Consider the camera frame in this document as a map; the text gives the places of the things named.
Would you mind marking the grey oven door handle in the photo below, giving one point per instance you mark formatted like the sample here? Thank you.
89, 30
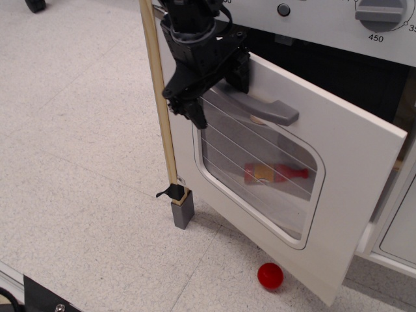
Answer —
276, 112

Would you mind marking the small grey push button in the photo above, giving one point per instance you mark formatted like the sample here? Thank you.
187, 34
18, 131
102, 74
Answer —
283, 9

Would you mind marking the grey round oven knob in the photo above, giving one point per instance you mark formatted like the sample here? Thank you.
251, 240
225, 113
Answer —
380, 15

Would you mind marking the black tape strip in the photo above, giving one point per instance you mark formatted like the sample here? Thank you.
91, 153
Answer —
174, 192

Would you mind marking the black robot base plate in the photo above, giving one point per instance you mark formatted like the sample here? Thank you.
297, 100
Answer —
38, 298

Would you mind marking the wooden spatula inside oven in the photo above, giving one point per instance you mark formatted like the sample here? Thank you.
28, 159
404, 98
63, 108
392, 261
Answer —
256, 120

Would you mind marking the red plastic ball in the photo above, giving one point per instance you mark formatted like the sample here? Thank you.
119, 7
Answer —
270, 276

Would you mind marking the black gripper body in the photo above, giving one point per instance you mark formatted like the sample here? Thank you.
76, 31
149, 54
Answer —
199, 37

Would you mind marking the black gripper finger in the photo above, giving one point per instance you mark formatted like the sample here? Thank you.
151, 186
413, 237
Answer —
238, 74
191, 109

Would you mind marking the aluminium frame rail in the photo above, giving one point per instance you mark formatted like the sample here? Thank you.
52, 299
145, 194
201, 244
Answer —
13, 282

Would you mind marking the red toy ketchup bottle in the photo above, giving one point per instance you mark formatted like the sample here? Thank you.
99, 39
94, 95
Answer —
256, 173

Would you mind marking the black caster wheel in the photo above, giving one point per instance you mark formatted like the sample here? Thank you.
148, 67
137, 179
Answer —
36, 6

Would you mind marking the white cupboard door right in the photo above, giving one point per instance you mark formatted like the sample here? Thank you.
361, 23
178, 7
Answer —
399, 240

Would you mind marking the white toy kitchen cabinet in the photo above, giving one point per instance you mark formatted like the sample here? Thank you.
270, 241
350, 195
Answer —
163, 67

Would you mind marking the white oven door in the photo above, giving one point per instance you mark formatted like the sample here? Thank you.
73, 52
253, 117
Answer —
300, 162

